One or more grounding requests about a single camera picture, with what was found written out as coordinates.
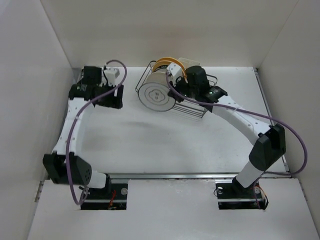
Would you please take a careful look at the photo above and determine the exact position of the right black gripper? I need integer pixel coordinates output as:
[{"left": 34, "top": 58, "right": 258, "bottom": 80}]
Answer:
[{"left": 167, "top": 74, "right": 198, "bottom": 103}]

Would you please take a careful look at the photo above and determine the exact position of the metal wire dish rack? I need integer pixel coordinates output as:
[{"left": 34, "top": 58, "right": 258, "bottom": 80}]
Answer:
[{"left": 135, "top": 60, "right": 208, "bottom": 119}]

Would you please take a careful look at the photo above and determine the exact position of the white plate green rim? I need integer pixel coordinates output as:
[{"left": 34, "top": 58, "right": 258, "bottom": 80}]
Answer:
[{"left": 137, "top": 83, "right": 176, "bottom": 112}]

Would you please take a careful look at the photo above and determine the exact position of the cream plate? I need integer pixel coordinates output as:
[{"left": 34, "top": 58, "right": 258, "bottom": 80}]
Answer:
[{"left": 144, "top": 71, "right": 168, "bottom": 86}]

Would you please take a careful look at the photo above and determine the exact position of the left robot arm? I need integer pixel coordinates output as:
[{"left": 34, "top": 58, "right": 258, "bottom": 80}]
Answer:
[{"left": 42, "top": 66, "right": 124, "bottom": 199}]

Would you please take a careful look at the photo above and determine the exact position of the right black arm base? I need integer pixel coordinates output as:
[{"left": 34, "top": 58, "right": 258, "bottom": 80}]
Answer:
[{"left": 213, "top": 182, "right": 269, "bottom": 211}]

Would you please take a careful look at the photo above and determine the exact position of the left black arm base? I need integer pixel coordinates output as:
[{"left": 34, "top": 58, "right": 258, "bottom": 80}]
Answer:
[{"left": 80, "top": 179, "right": 129, "bottom": 211}]

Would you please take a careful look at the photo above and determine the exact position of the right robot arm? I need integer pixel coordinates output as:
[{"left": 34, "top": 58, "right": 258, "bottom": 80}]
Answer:
[{"left": 165, "top": 63, "right": 286, "bottom": 197}]

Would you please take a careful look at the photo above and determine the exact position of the white cutlery holder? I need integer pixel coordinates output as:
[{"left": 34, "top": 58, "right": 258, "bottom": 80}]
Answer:
[{"left": 178, "top": 57, "right": 200, "bottom": 69}]

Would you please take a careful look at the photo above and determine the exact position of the front yellow plate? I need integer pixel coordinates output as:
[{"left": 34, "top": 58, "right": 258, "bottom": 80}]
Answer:
[{"left": 151, "top": 63, "right": 186, "bottom": 75}]

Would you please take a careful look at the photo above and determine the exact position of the yellow plate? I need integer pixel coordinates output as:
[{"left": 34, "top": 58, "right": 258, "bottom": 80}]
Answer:
[
  {"left": 155, "top": 57, "right": 184, "bottom": 67},
  {"left": 151, "top": 63, "right": 186, "bottom": 75}
]

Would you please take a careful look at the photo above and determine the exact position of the rear yellow plate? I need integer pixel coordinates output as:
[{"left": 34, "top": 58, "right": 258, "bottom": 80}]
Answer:
[{"left": 155, "top": 57, "right": 184, "bottom": 67}]

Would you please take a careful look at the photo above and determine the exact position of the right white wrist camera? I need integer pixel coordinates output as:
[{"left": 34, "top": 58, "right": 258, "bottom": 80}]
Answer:
[{"left": 166, "top": 62, "right": 185, "bottom": 81}]

